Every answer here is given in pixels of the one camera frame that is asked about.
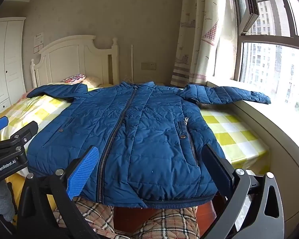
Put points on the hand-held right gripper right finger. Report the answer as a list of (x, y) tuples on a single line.
[(215, 173)]

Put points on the printed cream curtain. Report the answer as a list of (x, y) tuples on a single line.
[(201, 42)]

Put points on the white wall notice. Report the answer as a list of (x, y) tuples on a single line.
[(38, 42)]

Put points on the white wall socket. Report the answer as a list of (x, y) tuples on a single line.
[(148, 66)]

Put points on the person's left forearm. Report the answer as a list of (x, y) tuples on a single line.
[(5, 199)]

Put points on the white headboard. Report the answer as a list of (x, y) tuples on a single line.
[(72, 59)]

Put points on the white window sill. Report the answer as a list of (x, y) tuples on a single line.
[(276, 134)]

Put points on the dark framed window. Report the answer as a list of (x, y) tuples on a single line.
[(264, 38)]

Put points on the cream pillow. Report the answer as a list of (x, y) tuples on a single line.
[(93, 81)]

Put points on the person's right leg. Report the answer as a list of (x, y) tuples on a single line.
[(164, 222)]

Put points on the bed with yellow checked sheet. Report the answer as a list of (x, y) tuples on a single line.
[(229, 134)]

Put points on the patterned pink pillow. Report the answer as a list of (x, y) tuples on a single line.
[(73, 78)]

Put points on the white wardrobe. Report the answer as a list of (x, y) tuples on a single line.
[(5, 62)]

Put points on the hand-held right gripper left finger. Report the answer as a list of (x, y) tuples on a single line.
[(84, 169)]

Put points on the thin white pole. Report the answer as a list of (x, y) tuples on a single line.
[(132, 62)]

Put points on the blue puffer jacket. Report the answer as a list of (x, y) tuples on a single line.
[(144, 134)]

